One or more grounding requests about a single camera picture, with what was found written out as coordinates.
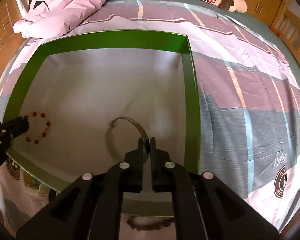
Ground red pink bead bracelet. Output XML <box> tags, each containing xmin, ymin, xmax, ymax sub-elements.
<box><xmin>24</xmin><ymin>111</ymin><xmax>52</xmax><ymax>145</ymax></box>

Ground brown wooden bead bracelet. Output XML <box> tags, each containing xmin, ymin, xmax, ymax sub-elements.
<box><xmin>127</xmin><ymin>214</ymin><xmax>176</xmax><ymax>232</ymax></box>

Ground dark metal bangle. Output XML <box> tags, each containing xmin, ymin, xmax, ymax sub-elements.
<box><xmin>104</xmin><ymin>116</ymin><xmax>150</xmax><ymax>164</ymax></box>

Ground wooden headboard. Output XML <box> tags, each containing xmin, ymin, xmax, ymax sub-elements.
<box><xmin>0</xmin><ymin>0</ymin><xmax>24</xmax><ymax>77</ymax></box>

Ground green cardboard box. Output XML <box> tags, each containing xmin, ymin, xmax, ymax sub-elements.
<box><xmin>2</xmin><ymin>29</ymin><xmax>201</xmax><ymax>218</ymax></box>

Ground pink folded quilt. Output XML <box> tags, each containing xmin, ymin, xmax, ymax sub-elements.
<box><xmin>13</xmin><ymin>0</ymin><xmax>106</xmax><ymax>38</ymax></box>

